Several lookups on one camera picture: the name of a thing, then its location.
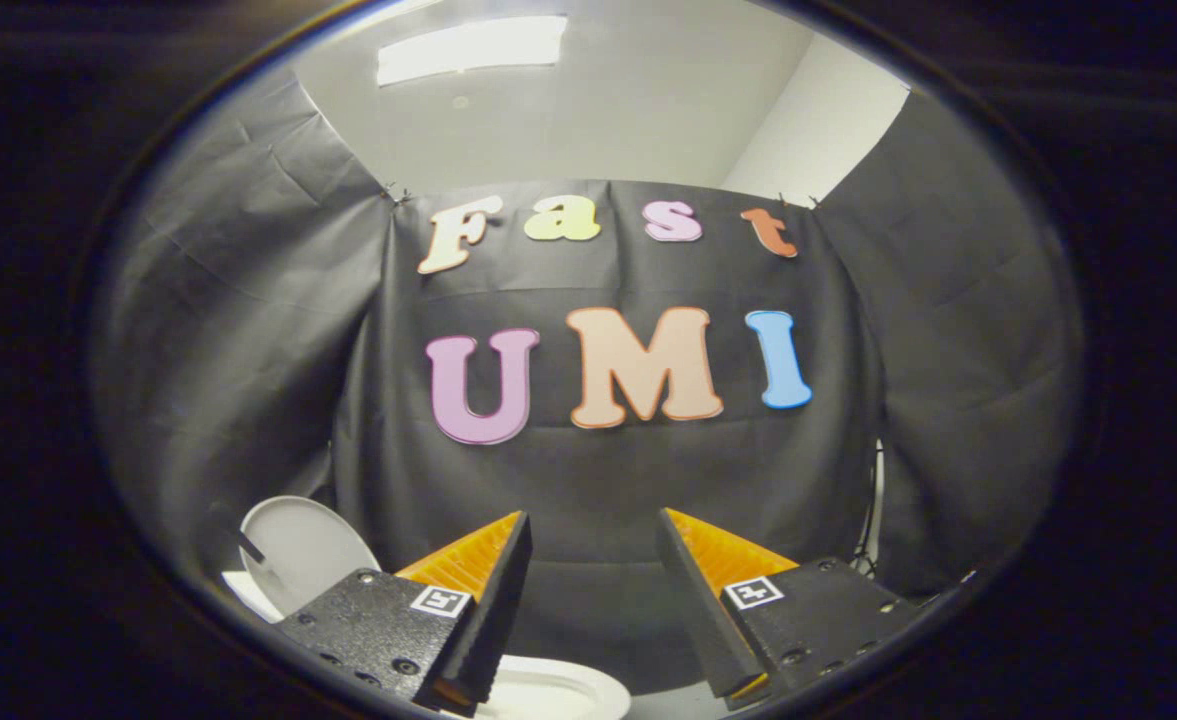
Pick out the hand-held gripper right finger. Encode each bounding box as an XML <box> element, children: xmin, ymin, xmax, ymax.
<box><xmin>655</xmin><ymin>507</ymin><xmax>921</xmax><ymax>711</ymax></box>

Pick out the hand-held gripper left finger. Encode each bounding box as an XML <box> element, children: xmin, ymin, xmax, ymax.
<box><xmin>276</xmin><ymin>510</ymin><xmax>534</xmax><ymax>716</ymax></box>

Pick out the white toilet seat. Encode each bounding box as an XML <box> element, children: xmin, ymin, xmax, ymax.
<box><xmin>466</xmin><ymin>654</ymin><xmax>633</xmax><ymax>720</ymax></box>

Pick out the black backdrop cloth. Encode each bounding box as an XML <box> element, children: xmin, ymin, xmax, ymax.
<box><xmin>811</xmin><ymin>88</ymin><xmax>1087</xmax><ymax>603</ymax></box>
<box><xmin>331</xmin><ymin>180</ymin><xmax>886</xmax><ymax>698</ymax></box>
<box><xmin>91</xmin><ymin>68</ymin><xmax>396</xmax><ymax>601</ymax></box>

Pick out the black tripod light stand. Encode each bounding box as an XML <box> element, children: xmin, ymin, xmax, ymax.
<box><xmin>851</xmin><ymin>440</ymin><xmax>886</xmax><ymax>583</ymax></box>

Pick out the ceiling light panel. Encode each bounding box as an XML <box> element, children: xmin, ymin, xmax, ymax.
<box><xmin>377</xmin><ymin>14</ymin><xmax>569</xmax><ymax>88</ymax></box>

